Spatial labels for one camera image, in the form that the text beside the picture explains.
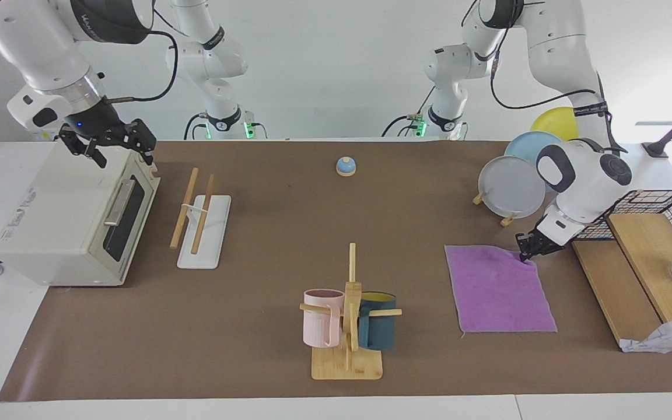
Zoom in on purple grey towel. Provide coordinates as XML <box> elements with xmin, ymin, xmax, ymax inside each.
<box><xmin>444</xmin><ymin>244</ymin><xmax>558</xmax><ymax>339</ymax></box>

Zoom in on wooden mug tree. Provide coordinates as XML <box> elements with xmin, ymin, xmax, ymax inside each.
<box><xmin>299</xmin><ymin>243</ymin><xmax>403</xmax><ymax>381</ymax></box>

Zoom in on light blue plate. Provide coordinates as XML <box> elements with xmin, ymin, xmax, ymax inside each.
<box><xmin>504</xmin><ymin>131</ymin><xmax>564</xmax><ymax>176</ymax></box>

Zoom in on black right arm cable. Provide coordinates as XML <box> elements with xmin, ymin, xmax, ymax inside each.
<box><xmin>103</xmin><ymin>23</ymin><xmax>180</xmax><ymax>104</ymax></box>

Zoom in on pink mug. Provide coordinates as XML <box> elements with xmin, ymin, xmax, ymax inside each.
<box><xmin>303</xmin><ymin>289</ymin><xmax>345</xmax><ymax>348</ymax></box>

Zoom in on yellow plate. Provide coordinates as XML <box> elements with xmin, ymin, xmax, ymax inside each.
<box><xmin>531</xmin><ymin>107</ymin><xmax>580</xmax><ymax>142</ymax></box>

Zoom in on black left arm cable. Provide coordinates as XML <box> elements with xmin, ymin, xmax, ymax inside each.
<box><xmin>489</xmin><ymin>52</ymin><xmax>612</xmax><ymax>146</ymax></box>

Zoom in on wooden plate rack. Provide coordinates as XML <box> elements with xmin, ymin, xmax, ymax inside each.
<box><xmin>472</xmin><ymin>192</ymin><xmax>517</xmax><ymax>228</ymax></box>

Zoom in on black arm base cable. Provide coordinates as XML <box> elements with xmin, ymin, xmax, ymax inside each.
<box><xmin>381</xmin><ymin>86</ymin><xmax>436</xmax><ymax>138</ymax></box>
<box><xmin>183</xmin><ymin>113</ymin><xmax>211</xmax><ymax>141</ymax></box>

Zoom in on grey plate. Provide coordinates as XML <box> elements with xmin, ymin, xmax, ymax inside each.
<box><xmin>478</xmin><ymin>155</ymin><xmax>547</xmax><ymax>219</ymax></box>

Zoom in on white towel rack wooden bars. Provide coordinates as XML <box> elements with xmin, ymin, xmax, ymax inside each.
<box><xmin>169</xmin><ymin>167</ymin><xmax>232</xmax><ymax>270</ymax></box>

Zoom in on wooden two-tier shelf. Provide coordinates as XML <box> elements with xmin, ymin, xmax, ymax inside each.
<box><xmin>571</xmin><ymin>212</ymin><xmax>672</xmax><ymax>351</ymax></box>

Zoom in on beige toaster oven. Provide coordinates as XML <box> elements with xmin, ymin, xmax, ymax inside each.
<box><xmin>0</xmin><ymin>140</ymin><xmax>160</xmax><ymax>288</ymax></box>

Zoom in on dark teal mug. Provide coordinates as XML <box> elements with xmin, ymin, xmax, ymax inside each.
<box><xmin>358</xmin><ymin>291</ymin><xmax>398</xmax><ymax>351</ymax></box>

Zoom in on brown table mat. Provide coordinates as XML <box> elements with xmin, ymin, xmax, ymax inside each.
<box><xmin>0</xmin><ymin>140</ymin><xmax>672</xmax><ymax>402</ymax></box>

